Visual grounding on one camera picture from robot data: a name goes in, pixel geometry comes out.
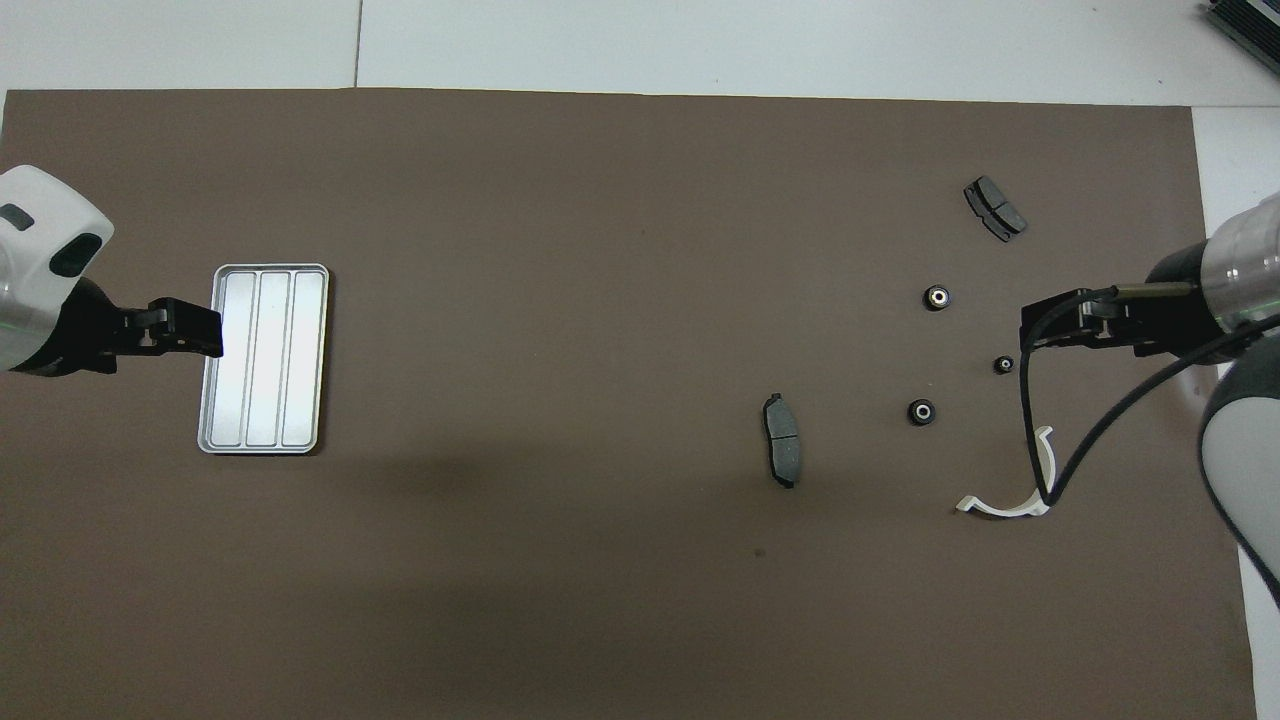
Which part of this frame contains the white curved plastic clip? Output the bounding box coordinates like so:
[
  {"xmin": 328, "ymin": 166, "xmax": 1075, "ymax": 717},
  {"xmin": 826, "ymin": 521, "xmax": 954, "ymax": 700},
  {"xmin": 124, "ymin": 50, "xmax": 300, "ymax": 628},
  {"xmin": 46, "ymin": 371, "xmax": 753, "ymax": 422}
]
[{"xmin": 955, "ymin": 425, "xmax": 1057, "ymax": 519}]

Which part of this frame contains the silver metal tray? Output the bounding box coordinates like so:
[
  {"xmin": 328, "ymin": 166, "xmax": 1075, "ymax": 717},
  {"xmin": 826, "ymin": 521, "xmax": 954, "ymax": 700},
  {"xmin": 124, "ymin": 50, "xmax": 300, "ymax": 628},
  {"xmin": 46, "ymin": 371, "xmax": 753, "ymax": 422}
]
[{"xmin": 197, "ymin": 263, "xmax": 331, "ymax": 456}]

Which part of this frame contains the long grey brake pad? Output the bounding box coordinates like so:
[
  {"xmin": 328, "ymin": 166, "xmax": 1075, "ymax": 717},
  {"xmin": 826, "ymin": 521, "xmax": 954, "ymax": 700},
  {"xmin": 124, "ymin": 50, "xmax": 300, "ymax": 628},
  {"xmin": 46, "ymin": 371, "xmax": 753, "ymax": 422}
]
[{"xmin": 763, "ymin": 392, "xmax": 804, "ymax": 490}]

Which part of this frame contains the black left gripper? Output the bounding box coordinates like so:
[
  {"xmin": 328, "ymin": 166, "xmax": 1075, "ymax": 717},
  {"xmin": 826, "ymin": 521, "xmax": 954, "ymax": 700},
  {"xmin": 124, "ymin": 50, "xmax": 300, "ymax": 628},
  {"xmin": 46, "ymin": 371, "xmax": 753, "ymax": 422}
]
[{"xmin": 10, "ymin": 278, "xmax": 225, "ymax": 377}]

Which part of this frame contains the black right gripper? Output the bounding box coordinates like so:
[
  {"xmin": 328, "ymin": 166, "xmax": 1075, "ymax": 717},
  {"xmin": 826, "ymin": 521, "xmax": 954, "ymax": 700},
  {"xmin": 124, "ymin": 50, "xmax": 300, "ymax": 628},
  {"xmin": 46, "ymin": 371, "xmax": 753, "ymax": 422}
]
[{"xmin": 1020, "ymin": 240, "xmax": 1226, "ymax": 361}]

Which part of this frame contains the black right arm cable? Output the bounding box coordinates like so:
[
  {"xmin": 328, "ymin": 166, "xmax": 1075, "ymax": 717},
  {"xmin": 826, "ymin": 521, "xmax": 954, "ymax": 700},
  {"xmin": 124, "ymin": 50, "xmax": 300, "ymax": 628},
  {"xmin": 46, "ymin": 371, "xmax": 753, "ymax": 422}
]
[{"xmin": 1018, "ymin": 285, "xmax": 1280, "ymax": 506}]

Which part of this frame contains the short grey brake pad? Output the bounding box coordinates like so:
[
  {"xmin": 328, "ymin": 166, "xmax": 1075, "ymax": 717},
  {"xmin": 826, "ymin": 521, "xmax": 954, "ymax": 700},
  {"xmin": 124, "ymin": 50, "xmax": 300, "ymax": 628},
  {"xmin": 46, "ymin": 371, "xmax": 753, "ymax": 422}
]
[{"xmin": 963, "ymin": 175, "xmax": 1029, "ymax": 244}]

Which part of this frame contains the brown table mat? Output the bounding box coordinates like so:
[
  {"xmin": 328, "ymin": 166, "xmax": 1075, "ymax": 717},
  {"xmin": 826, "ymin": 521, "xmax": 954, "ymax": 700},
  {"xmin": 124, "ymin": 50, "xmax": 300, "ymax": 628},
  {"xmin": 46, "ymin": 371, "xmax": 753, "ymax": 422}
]
[{"xmin": 0, "ymin": 88, "xmax": 1259, "ymax": 720}]

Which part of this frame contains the dark ribbed metal device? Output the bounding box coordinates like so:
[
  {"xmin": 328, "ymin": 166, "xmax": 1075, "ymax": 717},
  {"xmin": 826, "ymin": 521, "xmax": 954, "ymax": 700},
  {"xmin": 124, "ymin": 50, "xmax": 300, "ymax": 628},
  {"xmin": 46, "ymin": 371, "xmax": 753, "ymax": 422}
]
[{"xmin": 1203, "ymin": 0, "xmax": 1280, "ymax": 61}]

